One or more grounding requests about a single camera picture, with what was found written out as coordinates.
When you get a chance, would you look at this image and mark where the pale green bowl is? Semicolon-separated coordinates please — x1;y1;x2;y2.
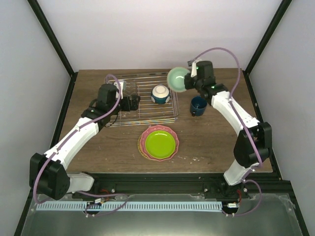
167;67;190;92

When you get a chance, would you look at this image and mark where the dark blue mug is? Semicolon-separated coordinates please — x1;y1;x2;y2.
189;96;208;117

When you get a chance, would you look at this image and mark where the chrome wire dish rack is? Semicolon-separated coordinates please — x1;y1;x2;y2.
106;72;179;127

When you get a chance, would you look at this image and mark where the white and teal bowl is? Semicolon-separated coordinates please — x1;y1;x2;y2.
151;85;170;104

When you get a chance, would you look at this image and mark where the lime green plate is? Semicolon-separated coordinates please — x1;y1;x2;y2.
145;130;176;159

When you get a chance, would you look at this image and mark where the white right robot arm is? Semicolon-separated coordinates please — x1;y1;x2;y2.
184;59;272;198

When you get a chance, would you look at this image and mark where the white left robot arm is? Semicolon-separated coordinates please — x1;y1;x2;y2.
29;80;140;203

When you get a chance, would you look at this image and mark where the pink scalloped plate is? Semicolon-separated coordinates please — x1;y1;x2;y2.
140;125;179;162

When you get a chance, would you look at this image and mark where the light blue slotted strip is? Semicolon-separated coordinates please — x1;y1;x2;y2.
36;201;222;212

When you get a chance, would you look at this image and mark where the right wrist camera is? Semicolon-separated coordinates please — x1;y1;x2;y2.
188;58;202;78

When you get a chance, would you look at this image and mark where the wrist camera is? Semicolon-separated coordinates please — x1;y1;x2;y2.
188;58;202;78
114;80;126;99

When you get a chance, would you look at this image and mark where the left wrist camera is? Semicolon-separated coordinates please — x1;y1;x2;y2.
114;80;126;99

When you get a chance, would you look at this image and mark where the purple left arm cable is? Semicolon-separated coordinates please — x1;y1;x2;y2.
33;73;128;218

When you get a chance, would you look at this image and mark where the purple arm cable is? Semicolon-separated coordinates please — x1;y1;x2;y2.
33;73;128;218
191;48;263;218

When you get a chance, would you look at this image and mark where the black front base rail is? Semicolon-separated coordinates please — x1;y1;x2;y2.
88;173;293;200

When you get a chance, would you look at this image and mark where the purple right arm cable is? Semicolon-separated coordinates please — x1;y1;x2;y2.
191;48;263;218

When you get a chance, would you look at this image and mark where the black right frame post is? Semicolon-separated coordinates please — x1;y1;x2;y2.
245;0;292;74

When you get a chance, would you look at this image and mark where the black aluminium frame post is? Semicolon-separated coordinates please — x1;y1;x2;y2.
26;0;75;77

